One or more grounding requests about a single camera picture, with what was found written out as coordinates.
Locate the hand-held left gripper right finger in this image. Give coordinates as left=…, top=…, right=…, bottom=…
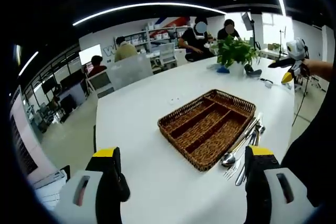
left=244, top=144, right=317, bottom=224

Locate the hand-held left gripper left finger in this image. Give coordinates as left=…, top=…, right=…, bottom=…
left=54, top=146, right=131, bottom=224

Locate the silver fork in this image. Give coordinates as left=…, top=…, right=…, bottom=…
left=235, top=112, right=265, bottom=187
left=223, top=155, right=246, bottom=182

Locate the silver knife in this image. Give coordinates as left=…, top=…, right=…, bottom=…
left=228, top=116, right=259, bottom=156
left=248, top=125, right=260, bottom=147

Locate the brown wicker utensil storage tray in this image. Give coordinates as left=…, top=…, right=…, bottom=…
left=157, top=89, right=257, bottom=174

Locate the white storage shelf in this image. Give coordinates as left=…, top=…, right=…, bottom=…
left=114, top=20, right=196, bottom=54

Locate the person's right hand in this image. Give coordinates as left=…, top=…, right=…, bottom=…
left=301, top=59, right=316, bottom=78

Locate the small white charger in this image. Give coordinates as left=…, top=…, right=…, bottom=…
left=259, top=78, right=274, bottom=89

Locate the thin black light stand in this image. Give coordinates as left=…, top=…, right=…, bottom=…
left=278, top=26, right=287, bottom=58

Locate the black curved object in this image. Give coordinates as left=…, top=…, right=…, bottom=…
left=244, top=63, right=263, bottom=78

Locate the green potted plant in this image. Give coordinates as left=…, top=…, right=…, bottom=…
left=215, top=35, right=263, bottom=78

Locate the black tripod with monitor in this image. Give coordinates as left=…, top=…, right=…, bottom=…
left=241, top=11, right=263, bottom=51

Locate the person's black clothing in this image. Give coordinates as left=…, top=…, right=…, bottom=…
left=279, top=79, right=336, bottom=209

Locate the black office chair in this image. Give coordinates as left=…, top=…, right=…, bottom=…
left=185, top=50, right=211, bottom=62

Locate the grey white chair back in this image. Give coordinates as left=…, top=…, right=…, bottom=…
left=86, top=70, right=116, bottom=99

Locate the black computer monitor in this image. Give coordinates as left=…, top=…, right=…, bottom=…
left=59, top=68, right=87, bottom=91

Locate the frosted desk partition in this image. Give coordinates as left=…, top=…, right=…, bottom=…
left=109, top=52, right=154, bottom=91

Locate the white mesh office chair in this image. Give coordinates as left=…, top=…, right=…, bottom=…
left=159, top=42, right=179, bottom=68

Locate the white monitor screen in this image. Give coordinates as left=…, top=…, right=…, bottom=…
left=78, top=44, right=102, bottom=65

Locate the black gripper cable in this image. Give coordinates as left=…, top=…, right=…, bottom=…
left=291, top=76, right=309, bottom=128

